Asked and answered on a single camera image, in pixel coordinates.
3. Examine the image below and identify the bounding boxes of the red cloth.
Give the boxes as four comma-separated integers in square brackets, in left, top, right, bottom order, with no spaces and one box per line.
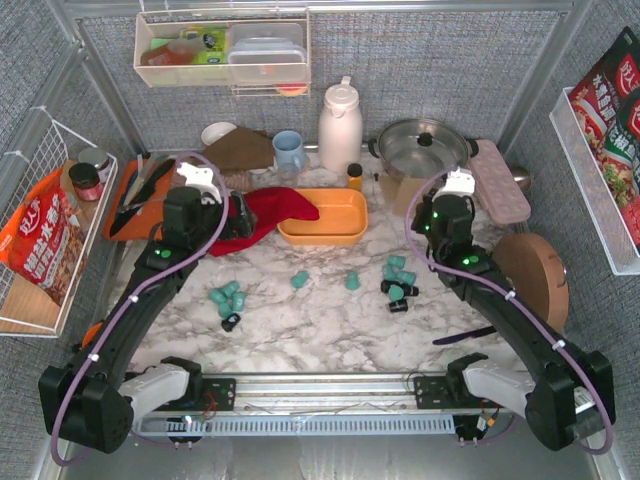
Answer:
[209,187,320,257]

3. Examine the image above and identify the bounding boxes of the clear lidded food containers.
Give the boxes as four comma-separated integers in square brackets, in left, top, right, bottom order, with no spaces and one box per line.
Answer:
[226,22,307,85]

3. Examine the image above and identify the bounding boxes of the right white wire basket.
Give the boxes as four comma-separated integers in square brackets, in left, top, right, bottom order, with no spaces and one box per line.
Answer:
[549,87,639,276]

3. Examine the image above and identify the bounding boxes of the orange cutting board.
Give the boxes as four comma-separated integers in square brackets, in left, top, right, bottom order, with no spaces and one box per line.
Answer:
[102,159,176,242]

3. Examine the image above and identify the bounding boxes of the round wooden board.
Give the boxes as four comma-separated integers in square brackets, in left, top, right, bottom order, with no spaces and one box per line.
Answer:
[492,233,569,333]

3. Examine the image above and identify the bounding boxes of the black coffee capsule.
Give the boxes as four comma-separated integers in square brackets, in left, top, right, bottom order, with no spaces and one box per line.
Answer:
[388,298,408,313]
[381,280,419,297]
[221,312,241,332]

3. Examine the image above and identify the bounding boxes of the brown cardboard sheet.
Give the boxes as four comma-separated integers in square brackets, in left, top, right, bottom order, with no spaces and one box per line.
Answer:
[392,177,426,217]

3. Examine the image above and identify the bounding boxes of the red seasoning packet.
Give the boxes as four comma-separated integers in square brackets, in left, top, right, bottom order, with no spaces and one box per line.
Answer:
[568,26,639,151]

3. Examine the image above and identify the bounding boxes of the yellow spice bottle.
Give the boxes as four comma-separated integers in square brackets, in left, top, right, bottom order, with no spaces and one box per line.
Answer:
[347,163,363,191]

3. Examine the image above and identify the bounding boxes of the white small bowl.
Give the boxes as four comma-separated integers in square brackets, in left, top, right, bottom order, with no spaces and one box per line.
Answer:
[201,121,237,146]

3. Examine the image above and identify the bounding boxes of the orange plastic storage basket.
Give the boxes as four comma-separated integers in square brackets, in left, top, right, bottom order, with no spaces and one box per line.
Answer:
[277,188,368,246]

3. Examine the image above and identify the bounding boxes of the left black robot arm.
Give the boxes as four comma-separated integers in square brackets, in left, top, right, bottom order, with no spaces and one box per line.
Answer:
[38,187,256,453]

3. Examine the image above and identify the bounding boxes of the silver lid jar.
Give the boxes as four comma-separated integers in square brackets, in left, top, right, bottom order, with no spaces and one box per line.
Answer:
[78,147,110,177]

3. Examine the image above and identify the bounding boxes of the green seasoning packet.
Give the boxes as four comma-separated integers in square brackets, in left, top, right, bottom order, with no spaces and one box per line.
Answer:
[597,89,639,249]

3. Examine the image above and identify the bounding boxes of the orange round object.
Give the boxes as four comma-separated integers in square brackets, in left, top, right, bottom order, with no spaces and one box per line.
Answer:
[81,322,102,349]

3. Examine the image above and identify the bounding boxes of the striped pink cloth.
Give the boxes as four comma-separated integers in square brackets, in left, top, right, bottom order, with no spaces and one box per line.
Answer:
[221,170,253,192]

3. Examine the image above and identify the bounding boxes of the white wall storage basket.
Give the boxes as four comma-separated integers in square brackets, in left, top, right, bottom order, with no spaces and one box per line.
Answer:
[133,7,311,96]

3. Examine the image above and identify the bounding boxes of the purple handled utensil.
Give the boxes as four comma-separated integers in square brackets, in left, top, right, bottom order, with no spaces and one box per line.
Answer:
[432,326,496,346]

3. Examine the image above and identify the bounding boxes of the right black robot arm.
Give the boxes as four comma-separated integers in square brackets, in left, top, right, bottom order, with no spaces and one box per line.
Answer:
[405,192,616,455]

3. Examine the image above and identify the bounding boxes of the black handled knife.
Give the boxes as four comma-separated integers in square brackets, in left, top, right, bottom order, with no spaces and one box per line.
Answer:
[117,159,175,213]

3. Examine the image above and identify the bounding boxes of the teal coffee capsule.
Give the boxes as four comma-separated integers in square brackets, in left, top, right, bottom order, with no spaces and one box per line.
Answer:
[387,255,406,269]
[345,271,360,291]
[382,264,417,286]
[208,281,239,304]
[290,270,309,289]
[218,302,233,319]
[231,291,246,313]
[388,285,404,302]

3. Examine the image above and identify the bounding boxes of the brown folded cloth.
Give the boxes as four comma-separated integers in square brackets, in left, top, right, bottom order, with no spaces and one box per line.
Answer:
[202,127,274,172]

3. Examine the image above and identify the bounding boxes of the red lid jar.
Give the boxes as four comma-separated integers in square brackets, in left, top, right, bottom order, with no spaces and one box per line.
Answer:
[68,163,103,202]

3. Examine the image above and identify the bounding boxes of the pink egg tray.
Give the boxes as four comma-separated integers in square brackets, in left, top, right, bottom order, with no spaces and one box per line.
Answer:
[467,139,531,225]

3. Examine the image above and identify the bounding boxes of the light blue mug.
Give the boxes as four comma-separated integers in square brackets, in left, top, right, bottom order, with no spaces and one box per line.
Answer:
[272,130,308,172]

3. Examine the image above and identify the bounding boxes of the white thermos jug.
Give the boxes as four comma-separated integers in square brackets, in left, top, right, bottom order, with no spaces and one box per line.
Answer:
[318,76,363,175]

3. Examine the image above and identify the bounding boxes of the white wire basket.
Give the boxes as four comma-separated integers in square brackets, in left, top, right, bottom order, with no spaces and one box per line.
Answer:
[549,87,639,276]
[1,106,119,338]

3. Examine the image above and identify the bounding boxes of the orange snack bag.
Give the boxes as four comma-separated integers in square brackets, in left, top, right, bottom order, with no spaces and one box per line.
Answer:
[1,168,84,306]

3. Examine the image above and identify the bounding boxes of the steel pot with glass lid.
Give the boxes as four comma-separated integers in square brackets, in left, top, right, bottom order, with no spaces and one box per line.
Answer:
[367,119,479,185]

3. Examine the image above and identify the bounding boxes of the left white wire basket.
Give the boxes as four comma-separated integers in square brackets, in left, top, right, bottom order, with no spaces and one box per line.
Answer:
[1,106,119,338]

